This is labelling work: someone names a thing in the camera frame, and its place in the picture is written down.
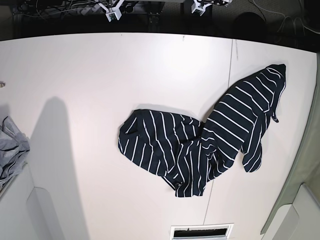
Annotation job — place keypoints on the navy white striped t-shirt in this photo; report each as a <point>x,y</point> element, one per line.
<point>187,153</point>

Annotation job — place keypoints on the white vent slot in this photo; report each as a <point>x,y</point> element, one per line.
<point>201,232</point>

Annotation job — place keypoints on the black round stool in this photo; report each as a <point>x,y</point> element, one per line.
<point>249,26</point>

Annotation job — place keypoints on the grey clothes pile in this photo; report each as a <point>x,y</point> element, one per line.
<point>14,148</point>

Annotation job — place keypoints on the grey-green side panel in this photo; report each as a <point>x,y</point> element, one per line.
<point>307,158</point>

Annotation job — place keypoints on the small white edge clip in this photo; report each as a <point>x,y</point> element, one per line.
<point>2,84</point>

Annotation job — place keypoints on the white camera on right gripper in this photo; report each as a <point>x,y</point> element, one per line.
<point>111,8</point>

